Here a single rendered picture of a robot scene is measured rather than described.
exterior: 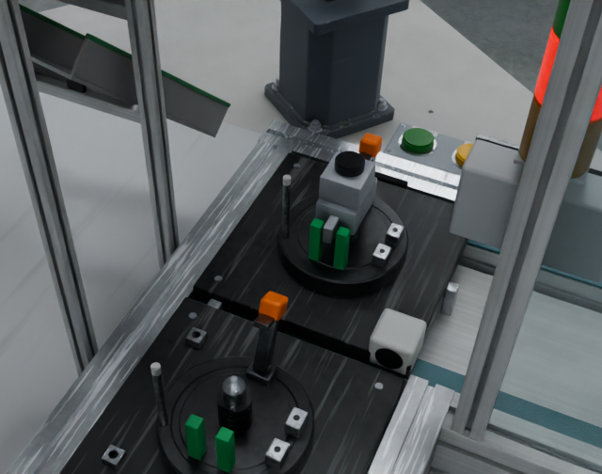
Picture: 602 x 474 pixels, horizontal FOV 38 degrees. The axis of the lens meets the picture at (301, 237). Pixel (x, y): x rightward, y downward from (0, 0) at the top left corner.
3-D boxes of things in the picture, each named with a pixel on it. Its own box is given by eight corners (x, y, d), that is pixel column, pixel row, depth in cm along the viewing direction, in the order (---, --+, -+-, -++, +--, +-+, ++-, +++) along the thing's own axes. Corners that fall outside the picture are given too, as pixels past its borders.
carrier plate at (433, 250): (288, 164, 107) (288, 150, 105) (476, 223, 101) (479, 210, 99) (193, 298, 91) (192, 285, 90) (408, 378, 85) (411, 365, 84)
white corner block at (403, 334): (381, 330, 89) (385, 305, 86) (422, 345, 88) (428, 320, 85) (364, 363, 86) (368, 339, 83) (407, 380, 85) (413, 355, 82)
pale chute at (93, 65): (133, 99, 109) (147, 66, 109) (215, 138, 104) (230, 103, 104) (-29, 32, 83) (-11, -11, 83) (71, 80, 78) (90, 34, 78)
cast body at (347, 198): (337, 185, 93) (341, 134, 88) (375, 197, 92) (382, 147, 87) (306, 236, 88) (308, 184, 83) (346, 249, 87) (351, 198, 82)
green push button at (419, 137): (406, 135, 111) (408, 123, 110) (436, 144, 110) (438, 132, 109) (396, 153, 109) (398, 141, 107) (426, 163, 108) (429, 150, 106)
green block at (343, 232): (337, 259, 91) (340, 225, 87) (347, 262, 90) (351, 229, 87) (332, 267, 90) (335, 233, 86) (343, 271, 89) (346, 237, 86)
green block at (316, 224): (312, 251, 91) (314, 216, 88) (323, 254, 91) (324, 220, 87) (308, 259, 91) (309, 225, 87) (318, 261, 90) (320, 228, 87)
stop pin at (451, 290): (443, 304, 95) (449, 279, 92) (453, 308, 95) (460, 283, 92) (439, 313, 94) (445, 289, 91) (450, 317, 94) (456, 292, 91)
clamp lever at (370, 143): (356, 190, 97) (366, 131, 92) (372, 195, 96) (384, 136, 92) (344, 206, 94) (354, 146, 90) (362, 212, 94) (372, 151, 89)
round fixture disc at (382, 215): (309, 188, 101) (309, 176, 100) (423, 225, 97) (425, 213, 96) (256, 269, 92) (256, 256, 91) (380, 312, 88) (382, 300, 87)
